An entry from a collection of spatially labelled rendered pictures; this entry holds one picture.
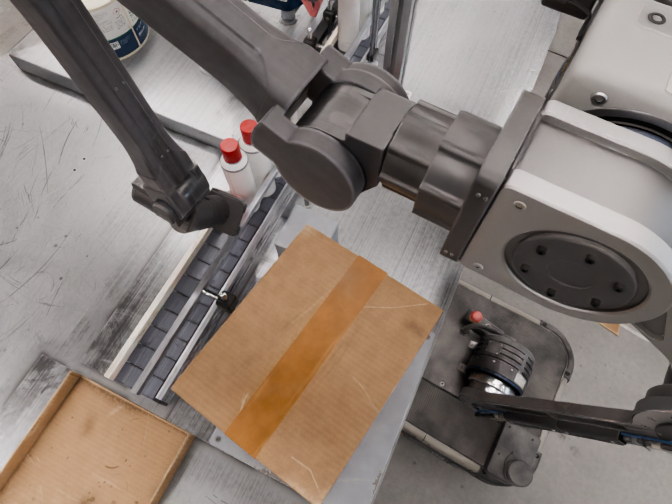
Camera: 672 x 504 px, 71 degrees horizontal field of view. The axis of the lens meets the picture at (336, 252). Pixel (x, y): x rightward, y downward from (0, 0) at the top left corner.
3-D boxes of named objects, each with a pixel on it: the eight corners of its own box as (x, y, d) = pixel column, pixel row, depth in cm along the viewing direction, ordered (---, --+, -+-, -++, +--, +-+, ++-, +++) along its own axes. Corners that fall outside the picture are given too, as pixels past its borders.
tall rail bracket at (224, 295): (219, 304, 96) (197, 273, 81) (250, 318, 95) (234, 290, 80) (210, 318, 95) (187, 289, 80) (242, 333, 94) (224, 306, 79)
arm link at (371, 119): (402, 159, 33) (434, 110, 35) (281, 103, 35) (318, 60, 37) (387, 226, 41) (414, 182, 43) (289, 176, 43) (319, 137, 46)
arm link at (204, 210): (187, 240, 75) (200, 209, 74) (152, 220, 76) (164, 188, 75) (209, 235, 82) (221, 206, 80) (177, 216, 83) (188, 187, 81)
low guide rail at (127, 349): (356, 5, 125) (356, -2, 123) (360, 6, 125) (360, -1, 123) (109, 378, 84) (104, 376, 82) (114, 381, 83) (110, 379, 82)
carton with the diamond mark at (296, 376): (314, 286, 96) (307, 222, 72) (415, 353, 90) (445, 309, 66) (216, 412, 86) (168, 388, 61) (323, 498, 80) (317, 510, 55)
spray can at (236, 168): (243, 191, 102) (223, 128, 84) (265, 199, 101) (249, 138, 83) (231, 210, 100) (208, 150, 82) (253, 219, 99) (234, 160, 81)
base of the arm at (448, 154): (454, 266, 39) (500, 186, 28) (369, 222, 41) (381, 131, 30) (494, 190, 42) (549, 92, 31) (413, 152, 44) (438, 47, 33)
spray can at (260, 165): (259, 175, 104) (243, 110, 85) (280, 183, 103) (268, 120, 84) (247, 193, 102) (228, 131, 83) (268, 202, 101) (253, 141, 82)
